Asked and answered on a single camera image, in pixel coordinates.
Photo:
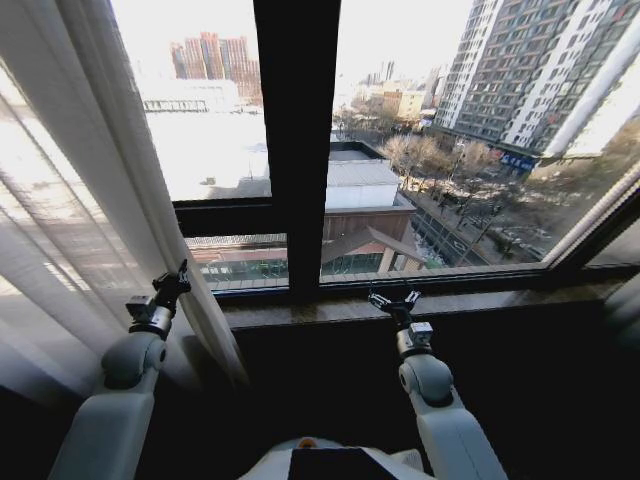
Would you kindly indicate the red brick high-rise buildings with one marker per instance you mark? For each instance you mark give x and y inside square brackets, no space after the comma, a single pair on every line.
[220,57]

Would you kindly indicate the brown marbled window sill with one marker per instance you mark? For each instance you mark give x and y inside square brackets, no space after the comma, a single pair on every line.
[475,302]

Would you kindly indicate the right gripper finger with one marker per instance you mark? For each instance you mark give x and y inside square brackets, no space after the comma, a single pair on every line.
[378,300]
[413,297]

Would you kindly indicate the dark window frame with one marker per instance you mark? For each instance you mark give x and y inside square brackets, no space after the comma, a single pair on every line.
[300,150]

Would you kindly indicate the white sheer curtain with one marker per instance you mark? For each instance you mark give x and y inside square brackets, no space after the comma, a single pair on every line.
[70,200]

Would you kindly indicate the white robot front shell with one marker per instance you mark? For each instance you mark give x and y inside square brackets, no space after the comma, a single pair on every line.
[280,460]

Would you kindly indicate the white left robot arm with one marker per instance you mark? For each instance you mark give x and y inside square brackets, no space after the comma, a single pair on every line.
[112,420]

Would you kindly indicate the low grey-roofed building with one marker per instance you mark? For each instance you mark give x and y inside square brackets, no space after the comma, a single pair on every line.
[362,180]

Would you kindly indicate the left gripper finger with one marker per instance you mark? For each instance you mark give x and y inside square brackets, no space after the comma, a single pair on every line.
[184,275]
[175,278]

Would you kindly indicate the tall grey apartment building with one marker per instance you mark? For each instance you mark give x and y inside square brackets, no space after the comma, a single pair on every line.
[520,75]

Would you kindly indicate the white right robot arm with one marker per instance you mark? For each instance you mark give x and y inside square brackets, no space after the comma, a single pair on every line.
[450,430]

